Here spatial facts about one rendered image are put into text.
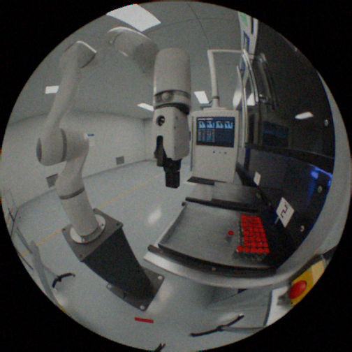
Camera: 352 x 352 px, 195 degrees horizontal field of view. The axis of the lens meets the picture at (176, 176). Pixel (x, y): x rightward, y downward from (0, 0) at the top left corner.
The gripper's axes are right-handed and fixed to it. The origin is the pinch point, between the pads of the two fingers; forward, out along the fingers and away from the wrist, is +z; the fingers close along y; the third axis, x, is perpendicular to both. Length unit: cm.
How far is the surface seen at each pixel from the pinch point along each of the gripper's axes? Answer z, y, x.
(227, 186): 21, 54, -19
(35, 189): 76, -130, 485
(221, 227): 22.1, 11.6, -15.6
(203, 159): 9, 90, 7
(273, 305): 22.3, -18.8, -35.6
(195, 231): 22.1, 6.3, -6.2
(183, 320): 110, -29, -21
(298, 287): 9.4, -17.7, -31.5
